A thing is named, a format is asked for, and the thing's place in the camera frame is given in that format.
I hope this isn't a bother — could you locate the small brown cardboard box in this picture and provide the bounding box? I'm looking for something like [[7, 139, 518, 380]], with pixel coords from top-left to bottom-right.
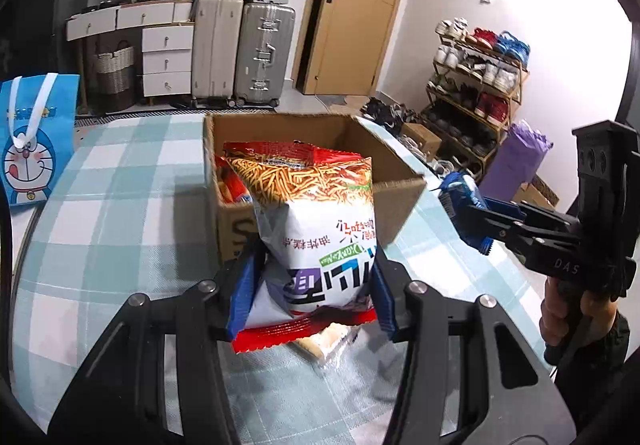
[[401, 123, 442, 161]]

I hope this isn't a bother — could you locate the white drawer desk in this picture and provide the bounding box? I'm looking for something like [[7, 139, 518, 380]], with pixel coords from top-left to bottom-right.
[[66, 0, 194, 100]]

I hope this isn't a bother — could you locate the SF Express cardboard box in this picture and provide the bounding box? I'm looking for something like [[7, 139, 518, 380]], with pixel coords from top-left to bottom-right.
[[202, 111, 429, 271]]

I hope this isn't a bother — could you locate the white noodle snack bag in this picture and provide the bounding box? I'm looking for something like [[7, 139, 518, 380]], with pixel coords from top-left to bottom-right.
[[224, 142, 378, 353]]

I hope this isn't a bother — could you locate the blue Doraemon gift bag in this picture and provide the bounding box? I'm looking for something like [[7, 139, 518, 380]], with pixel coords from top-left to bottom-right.
[[1, 72, 80, 206]]

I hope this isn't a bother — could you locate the wooden door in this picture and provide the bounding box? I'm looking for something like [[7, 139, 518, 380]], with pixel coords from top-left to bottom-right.
[[292, 0, 401, 96]]

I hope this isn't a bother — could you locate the wooden shoe rack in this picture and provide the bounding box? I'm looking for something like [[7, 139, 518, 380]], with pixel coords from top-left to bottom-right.
[[420, 18, 530, 179]]

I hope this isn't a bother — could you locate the silver hard suitcase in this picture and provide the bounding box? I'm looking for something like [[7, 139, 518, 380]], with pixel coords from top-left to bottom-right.
[[234, 3, 296, 107]]

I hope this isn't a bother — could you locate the person's right hand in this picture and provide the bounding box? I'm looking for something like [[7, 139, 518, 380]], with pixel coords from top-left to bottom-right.
[[539, 277, 617, 347]]

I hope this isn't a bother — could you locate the clear cracker pack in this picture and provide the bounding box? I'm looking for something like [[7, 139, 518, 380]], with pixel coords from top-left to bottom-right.
[[293, 323, 360, 366]]

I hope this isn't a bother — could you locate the black refrigerator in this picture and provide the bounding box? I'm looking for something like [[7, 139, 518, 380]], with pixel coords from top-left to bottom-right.
[[1, 0, 88, 81]]

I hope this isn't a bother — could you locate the plaid teal tablecloth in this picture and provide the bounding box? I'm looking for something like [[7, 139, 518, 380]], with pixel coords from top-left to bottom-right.
[[8, 111, 566, 445]]

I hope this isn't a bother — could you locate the small blue Oreo packet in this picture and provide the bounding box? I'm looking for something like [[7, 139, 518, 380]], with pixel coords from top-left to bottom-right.
[[438, 172, 487, 220]]

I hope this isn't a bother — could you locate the beige hard suitcase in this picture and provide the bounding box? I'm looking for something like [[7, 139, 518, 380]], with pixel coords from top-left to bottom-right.
[[191, 0, 244, 99]]

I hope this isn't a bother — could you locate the woven laundry basket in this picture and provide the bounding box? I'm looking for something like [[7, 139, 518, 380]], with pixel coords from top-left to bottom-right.
[[94, 40, 136, 113]]

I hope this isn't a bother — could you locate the purple plastic bag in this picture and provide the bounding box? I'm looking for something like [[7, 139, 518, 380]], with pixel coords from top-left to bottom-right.
[[480, 120, 553, 201]]

